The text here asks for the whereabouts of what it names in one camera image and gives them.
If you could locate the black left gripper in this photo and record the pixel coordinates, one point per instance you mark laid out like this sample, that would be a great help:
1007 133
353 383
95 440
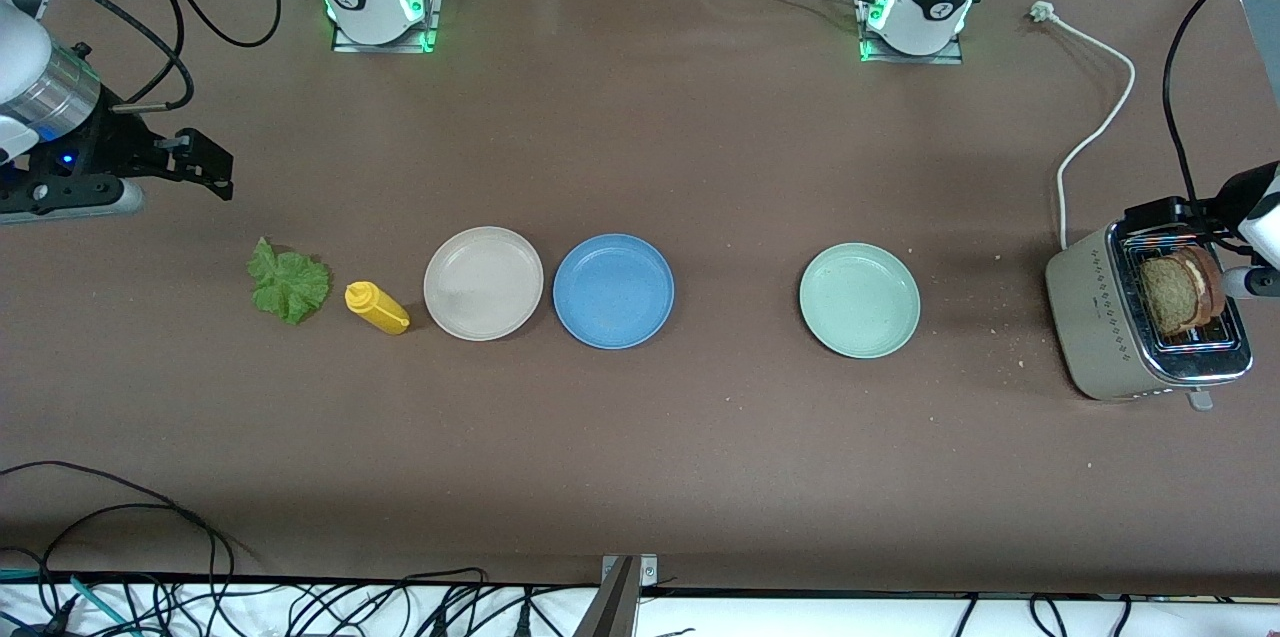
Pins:
1163 214

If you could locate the green lettuce leaf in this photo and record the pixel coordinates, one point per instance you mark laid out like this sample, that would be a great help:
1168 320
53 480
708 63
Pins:
290 285

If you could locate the brown bread slice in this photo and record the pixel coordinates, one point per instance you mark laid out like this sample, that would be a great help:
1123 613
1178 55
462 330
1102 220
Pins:
1170 297
1213 287

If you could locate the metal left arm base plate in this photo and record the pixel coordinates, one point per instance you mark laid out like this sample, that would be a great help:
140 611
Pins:
950 59

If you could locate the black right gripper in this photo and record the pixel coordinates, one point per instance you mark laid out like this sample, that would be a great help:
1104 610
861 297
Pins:
118 145

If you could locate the blue round plate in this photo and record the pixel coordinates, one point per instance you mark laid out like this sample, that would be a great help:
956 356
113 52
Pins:
613 291

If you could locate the beige round plate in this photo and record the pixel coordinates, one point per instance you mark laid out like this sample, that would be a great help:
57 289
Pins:
484 283

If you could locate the aluminium bracket post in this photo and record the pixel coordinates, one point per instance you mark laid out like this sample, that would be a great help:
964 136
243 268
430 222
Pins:
620 607

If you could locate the silver beige toaster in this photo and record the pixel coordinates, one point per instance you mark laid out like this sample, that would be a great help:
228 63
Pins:
1095 317

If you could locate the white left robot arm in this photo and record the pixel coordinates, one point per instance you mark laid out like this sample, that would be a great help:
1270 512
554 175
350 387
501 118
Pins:
930 7

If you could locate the mint green round plate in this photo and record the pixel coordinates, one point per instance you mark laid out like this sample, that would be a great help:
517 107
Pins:
860 301

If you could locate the yellow mustard squeeze bottle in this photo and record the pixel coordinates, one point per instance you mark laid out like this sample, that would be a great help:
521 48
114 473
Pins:
375 307

